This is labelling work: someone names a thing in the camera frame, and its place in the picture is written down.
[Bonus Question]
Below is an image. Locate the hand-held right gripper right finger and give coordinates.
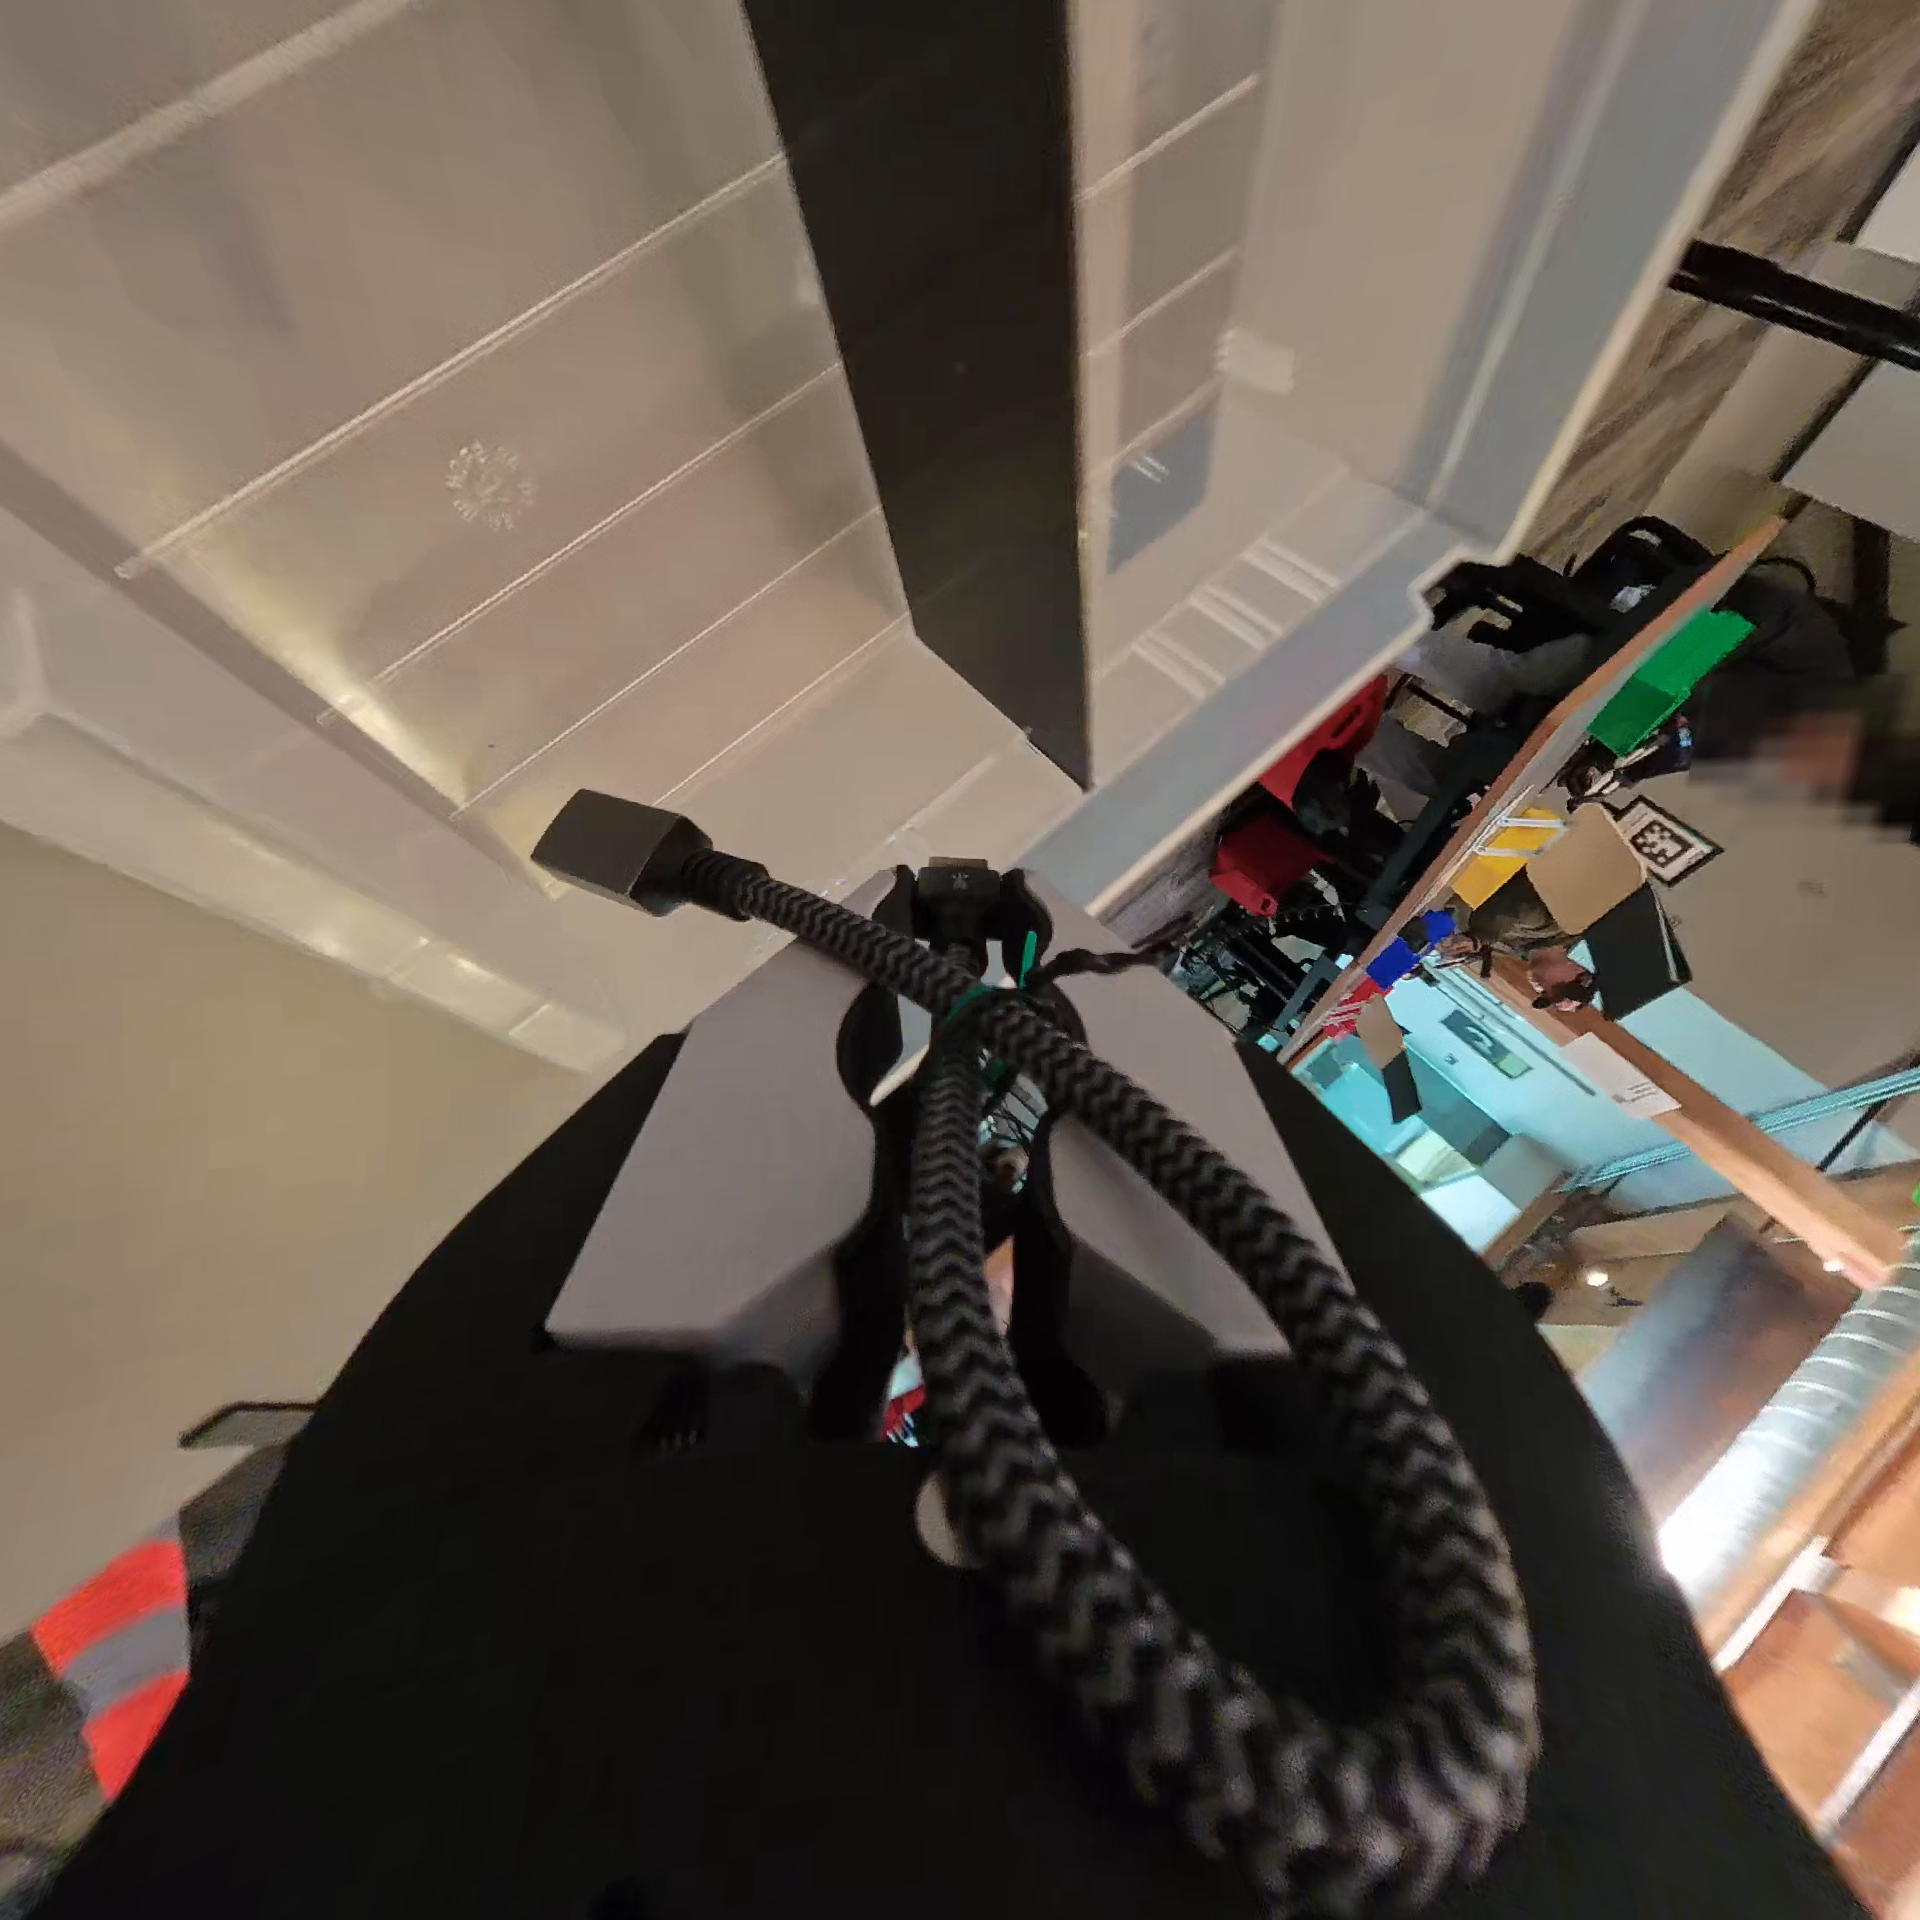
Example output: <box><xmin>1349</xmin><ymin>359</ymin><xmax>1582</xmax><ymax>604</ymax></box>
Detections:
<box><xmin>1030</xmin><ymin>957</ymin><xmax>1356</xmax><ymax>1431</ymax></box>

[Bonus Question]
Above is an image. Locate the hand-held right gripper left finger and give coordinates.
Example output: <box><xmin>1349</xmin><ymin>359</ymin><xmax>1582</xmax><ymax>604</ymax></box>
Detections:
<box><xmin>544</xmin><ymin>893</ymin><xmax>917</xmax><ymax>1433</ymax></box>

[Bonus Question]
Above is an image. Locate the braided usb cable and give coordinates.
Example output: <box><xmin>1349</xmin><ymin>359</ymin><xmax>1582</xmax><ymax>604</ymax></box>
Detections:
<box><xmin>528</xmin><ymin>787</ymin><xmax>1546</xmax><ymax>1883</ymax></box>

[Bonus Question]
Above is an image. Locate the clear plastic bin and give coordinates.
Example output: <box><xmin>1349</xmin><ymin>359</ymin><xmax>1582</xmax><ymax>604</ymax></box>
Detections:
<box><xmin>0</xmin><ymin>0</ymin><xmax>1840</xmax><ymax>1073</ymax></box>

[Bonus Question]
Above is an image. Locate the yellow bin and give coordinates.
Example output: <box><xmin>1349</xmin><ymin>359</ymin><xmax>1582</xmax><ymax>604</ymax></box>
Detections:
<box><xmin>1445</xmin><ymin>844</ymin><xmax>1566</xmax><ymax>912</ymax></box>

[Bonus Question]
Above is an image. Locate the tan cardboard sheet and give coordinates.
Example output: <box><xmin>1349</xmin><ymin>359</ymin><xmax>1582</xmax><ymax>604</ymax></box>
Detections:
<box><xmin>1526</xmin><ymin>808</ymin><xmax>1647</xmax><ymax>935</ymax></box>

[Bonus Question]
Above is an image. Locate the printed marker sign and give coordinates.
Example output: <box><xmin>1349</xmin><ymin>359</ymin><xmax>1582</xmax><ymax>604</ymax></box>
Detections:
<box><xmin>1616</xmin><ymin>799</ymin><xmax>1724</xmax><ymax>888</ymax></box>

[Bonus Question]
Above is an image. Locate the red grey striped object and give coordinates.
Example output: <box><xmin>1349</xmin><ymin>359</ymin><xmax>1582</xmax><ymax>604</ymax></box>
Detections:
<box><xmin>0</xmin><ymin>1543</ymin><xmax>200</xmax><ymax>1801</ymax></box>

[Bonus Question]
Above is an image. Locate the green bin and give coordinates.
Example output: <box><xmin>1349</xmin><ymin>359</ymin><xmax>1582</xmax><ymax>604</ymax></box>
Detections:
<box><xmin>1587</xmin><ymin>606</ymin><xmax>1757</xmax><ymax>753</ymax></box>

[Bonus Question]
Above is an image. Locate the black divider plate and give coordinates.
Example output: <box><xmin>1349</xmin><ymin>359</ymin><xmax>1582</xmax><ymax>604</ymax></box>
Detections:
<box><xmin>738</xmin><ymin>0</ymin><xmax>1095</xmax><ymax>792</ymax></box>

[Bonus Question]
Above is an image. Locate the flexible silver duct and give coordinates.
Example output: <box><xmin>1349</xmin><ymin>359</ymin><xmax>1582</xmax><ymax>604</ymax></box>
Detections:
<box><xmin>1650</xmin><ymin>1236</ymin><xmax>1920</xmax><ymax>1592</ymax></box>

